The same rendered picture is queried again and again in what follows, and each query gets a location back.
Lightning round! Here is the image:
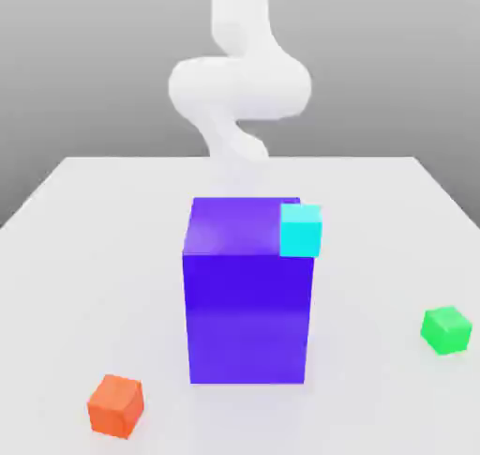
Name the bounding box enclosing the small cyan cube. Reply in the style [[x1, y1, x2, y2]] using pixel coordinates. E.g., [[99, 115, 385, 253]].
[[278, 203, 323, 258]]

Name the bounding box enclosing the small orange cube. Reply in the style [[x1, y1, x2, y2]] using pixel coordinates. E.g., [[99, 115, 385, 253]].
[[86, 373, 145, 440]]

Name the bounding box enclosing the small green cube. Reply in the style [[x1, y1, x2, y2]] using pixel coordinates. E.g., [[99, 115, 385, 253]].
[[419, 305, 473, 356]]

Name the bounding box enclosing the large purple box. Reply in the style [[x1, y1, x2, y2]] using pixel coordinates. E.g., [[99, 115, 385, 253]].
[[181, 196, 316, 386]]

